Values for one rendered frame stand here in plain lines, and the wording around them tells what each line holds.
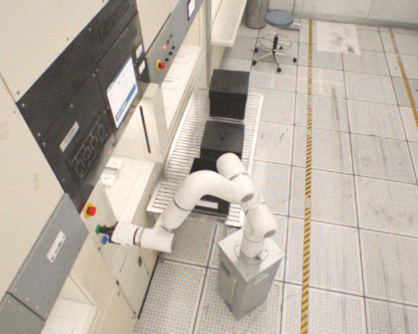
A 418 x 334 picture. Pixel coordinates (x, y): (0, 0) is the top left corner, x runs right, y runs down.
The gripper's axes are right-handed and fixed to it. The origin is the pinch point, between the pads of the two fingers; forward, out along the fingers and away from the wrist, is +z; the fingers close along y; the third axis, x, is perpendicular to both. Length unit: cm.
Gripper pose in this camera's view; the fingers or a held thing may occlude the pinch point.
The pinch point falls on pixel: (104, 229)
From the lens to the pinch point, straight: 157.8
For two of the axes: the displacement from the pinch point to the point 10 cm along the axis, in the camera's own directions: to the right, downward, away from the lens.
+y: 2.0, -7.5, 6.3
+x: 0.0, -6.4, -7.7
